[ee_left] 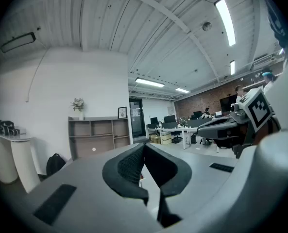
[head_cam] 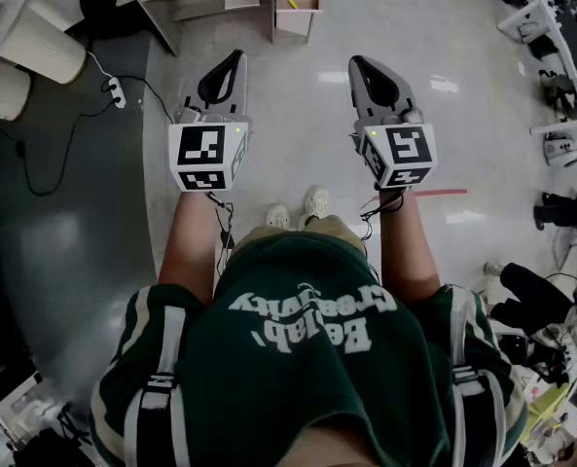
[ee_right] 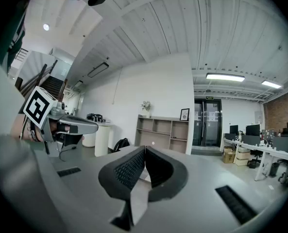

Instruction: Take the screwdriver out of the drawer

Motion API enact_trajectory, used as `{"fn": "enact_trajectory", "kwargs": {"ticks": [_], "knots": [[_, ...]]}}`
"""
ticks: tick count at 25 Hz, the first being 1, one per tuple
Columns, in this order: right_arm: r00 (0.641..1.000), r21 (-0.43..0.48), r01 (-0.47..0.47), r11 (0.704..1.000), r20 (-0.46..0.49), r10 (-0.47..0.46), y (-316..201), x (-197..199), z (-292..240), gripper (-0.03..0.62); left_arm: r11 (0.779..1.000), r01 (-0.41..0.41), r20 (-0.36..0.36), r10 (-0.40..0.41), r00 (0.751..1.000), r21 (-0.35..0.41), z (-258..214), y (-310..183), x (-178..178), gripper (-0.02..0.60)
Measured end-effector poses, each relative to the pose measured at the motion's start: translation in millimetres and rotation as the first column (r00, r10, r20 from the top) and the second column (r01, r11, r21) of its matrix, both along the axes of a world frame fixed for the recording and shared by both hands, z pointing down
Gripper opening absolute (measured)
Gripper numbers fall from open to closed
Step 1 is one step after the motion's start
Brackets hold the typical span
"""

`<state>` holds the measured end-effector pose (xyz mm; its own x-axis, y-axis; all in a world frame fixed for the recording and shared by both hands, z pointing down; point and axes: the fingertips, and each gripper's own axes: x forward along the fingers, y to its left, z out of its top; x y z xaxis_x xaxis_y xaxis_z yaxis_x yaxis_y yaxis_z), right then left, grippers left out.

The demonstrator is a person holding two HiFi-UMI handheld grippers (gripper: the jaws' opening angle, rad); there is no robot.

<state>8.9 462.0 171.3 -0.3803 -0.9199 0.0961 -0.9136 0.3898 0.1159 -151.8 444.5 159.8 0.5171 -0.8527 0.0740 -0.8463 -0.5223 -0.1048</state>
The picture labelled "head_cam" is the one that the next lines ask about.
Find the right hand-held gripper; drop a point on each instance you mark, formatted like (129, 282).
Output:
(407, 151)

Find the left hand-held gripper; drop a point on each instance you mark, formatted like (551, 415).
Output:
(198, 151)

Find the pinkish wooden drawer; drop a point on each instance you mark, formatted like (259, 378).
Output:
(298, 20)

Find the person's left forearm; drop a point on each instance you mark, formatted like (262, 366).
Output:
(191, 246)

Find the person's right forearm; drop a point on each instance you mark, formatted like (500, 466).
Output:
(405, 251)

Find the white power strip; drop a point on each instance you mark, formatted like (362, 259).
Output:
(114, 93)

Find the red floor tape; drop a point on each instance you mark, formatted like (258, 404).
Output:
(439, 192)

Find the person's right white shoe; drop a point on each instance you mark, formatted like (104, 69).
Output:
(314, 202)

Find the person's white shoe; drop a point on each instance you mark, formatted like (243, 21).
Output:
(314, 202)
(277, 216)

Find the person's left white shoe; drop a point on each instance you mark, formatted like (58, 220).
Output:
(277, 216)

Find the khaki shorts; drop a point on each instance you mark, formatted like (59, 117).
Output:
(327, 226)

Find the black grey robot equipment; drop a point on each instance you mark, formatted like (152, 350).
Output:
(536, 299)

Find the dark green printed t-shirt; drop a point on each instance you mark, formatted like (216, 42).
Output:
(307, 372)

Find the cluttered white shelf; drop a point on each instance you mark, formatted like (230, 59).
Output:
(20, 421)

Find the white office desk frame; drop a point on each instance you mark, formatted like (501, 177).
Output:
(558, 42)

